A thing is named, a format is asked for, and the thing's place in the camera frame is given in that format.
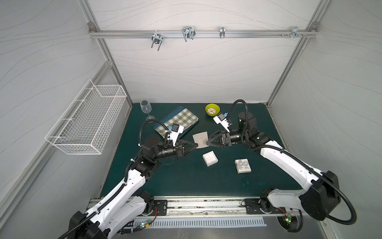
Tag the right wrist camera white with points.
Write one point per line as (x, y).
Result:
(222, 119)

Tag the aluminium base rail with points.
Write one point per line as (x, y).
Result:
(176, 207)

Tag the white slotted cable duct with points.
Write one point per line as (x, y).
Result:
(225, 222)

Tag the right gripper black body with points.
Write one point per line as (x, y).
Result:
(225, 139)

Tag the metal clamp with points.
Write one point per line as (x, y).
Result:
(295, 33)
(188, 33)
(222, 32)
(157, 39)

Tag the blue rectangular tray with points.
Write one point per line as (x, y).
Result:
(191, 115)

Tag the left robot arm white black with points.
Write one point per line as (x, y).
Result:
(137, 173)

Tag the clear wine glass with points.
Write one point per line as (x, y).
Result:
(147, 108)

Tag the green checked cloth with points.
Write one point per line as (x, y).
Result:
(186, 118)

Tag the white striped item in bowl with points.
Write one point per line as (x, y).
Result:
(211, 111)

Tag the yellow-green plastic bowl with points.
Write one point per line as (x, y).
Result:
(215, 106)

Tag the white jewelry box base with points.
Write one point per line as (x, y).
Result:
(210, 158)

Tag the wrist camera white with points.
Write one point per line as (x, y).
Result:
(174, 131)
(222, 119)

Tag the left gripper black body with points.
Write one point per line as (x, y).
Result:
(180, 150)

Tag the grey necklace display card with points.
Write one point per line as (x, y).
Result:
(201, 139)

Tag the white wire basket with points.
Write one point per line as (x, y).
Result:
(85, 126)

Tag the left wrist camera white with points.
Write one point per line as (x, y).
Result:
(174, 131)

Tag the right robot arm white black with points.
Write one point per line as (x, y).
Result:
(320, 195)

